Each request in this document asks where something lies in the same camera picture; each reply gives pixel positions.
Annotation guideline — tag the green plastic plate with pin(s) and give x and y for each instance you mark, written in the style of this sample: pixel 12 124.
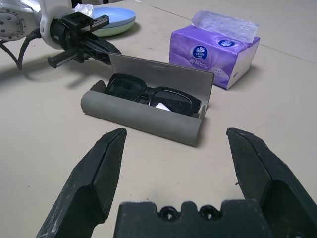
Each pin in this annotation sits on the green plastic plate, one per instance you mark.
pixel 116 31

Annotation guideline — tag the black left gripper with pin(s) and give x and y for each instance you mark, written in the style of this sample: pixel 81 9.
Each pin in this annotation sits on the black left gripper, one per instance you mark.
pixel 69 32

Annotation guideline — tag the white tissue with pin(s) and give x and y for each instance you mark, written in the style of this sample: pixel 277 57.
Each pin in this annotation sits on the white tissue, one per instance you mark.
pixel 85 9

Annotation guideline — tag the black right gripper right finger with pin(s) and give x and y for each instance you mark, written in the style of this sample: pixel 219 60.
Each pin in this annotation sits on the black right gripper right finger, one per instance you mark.
pixel 257 168

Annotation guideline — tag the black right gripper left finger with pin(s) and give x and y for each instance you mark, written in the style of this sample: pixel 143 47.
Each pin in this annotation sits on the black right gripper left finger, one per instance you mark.
pixel 94 173

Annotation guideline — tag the purple tissue pack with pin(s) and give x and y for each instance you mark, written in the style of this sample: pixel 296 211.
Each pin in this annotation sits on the purple tissue pack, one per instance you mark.
pixel 198 44

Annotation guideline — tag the black sunglasses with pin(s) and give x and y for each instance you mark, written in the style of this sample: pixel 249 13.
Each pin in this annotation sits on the black sunglasses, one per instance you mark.
pixel 123 86

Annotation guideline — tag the grey glasses case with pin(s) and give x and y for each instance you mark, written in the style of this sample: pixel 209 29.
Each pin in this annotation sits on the grey glasses case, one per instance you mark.
pixel 148 124

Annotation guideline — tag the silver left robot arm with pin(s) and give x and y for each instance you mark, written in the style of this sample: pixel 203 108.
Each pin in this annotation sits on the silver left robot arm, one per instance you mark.
pixel 10 22

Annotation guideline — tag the blue plastic plate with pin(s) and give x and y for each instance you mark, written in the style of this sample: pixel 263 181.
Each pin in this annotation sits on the blue plastic plate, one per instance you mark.
pixel 116 16

